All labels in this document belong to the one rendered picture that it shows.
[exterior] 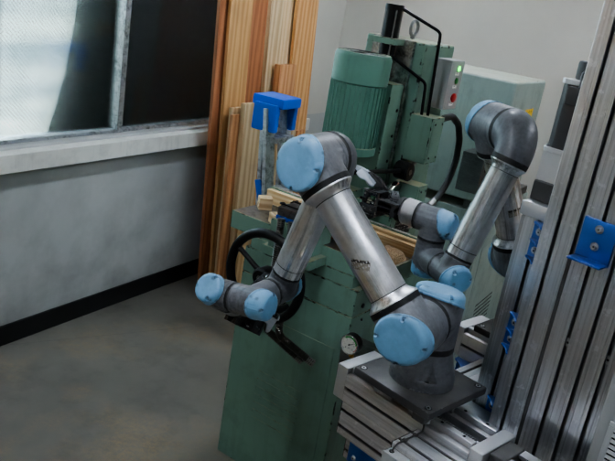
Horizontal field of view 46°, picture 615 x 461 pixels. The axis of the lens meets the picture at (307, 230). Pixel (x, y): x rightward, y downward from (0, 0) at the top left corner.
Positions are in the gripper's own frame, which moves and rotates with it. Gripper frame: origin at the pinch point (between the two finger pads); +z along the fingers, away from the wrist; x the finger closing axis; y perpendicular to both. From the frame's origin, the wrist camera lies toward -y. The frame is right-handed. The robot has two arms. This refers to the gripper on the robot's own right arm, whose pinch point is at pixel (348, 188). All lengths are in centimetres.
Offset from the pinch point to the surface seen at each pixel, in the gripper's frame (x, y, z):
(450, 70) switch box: -38, -41, -4
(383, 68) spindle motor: -35.3, -12.5, 4.0
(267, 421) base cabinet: 87, -4, 14
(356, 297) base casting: 31.1, -1.6, -9.9
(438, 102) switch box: -27.1, -41.7, -2.7
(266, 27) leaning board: -36, -131, 143
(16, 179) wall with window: 39, 9, 145
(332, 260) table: 22.7, -0.9, 0.4
